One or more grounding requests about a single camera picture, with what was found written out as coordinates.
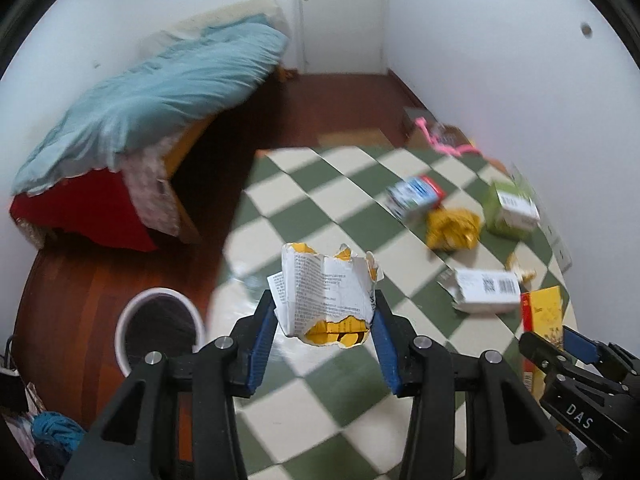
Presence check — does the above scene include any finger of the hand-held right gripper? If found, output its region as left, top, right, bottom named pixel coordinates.
left=518, top=332, right=576, bottom=386
left=561, top=325, right=612, bottom=366

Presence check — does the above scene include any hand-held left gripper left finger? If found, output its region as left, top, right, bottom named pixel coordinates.
left=62, top=290, right=281, bottom=480

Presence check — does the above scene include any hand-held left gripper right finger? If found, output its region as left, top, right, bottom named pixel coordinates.
left=370, top=290, right=583, bottom=480

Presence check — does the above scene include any red and yellow box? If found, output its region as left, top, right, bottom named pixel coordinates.
left=520, top=286, right=568, bottom=396

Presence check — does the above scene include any small gold wrapper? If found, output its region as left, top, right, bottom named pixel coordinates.
left=505, top=252, right=537, bottom=286

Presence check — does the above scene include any white box with barcode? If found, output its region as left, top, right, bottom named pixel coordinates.
left=439, top=267, right=522, bottom=315

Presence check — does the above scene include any torn white and yellow carton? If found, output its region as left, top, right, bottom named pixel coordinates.
left=267, top=242, right=385, bottom=350

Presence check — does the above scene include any white round waste bin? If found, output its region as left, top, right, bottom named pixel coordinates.
left=114, top=287, right=206, bottom=378

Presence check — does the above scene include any yellow wrapper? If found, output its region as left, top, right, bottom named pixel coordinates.
left=425, top=207, right=483, bottom=252

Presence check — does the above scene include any green box with white label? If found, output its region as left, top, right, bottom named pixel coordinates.
left=482, top=180, right=542, bottom=238

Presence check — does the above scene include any blue and white drink carton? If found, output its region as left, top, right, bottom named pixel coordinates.
left=386, top=175, right=447, bottom=223

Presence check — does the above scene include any green checkered tablecloth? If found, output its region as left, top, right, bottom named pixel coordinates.
left=207, top=144, right=581, bottom=480

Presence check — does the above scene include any checked patterned mattress cover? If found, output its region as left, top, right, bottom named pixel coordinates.
left=121, top=125, right=182, bottom=237

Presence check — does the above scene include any pink plush toy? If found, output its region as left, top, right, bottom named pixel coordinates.
left=414, top=116, right=482, bottom=157

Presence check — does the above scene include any flat brown cardboard box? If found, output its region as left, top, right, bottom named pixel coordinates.
left=317, top=130, right=396, bottom=149

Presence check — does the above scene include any blue garment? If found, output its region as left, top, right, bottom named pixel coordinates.
left=31, top=411, right=86, bottom=453

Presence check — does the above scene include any cardboard box under pink toy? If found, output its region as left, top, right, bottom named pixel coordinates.
left=430, top=125, right=472, bottom=149

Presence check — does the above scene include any red bed sheet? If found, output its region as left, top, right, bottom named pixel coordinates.
left=9, top=170, right=158, bottom=253

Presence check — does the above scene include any dark clothes pile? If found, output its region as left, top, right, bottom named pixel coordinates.
left=32, top=442, right=76, bottom=480

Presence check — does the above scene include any pink and white cloth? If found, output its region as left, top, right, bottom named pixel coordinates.
left=0, top=382, right=47, bottom=466

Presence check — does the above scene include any black bag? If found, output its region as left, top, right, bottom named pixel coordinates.
left=0, top=336, right=31, bottom=411

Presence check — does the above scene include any light blue duvet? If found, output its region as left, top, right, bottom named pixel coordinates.
left=11, top=14, right=291, bottom=197

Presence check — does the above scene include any white door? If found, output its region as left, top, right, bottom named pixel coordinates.
left=295, top=0, right=388, bottom=73

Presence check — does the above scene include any cream pillow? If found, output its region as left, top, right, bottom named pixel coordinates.
left=137, top=0, right=290, bottom=56

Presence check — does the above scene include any white wall socket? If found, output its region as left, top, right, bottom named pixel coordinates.
left=546, top=226, right=574, bottom=272

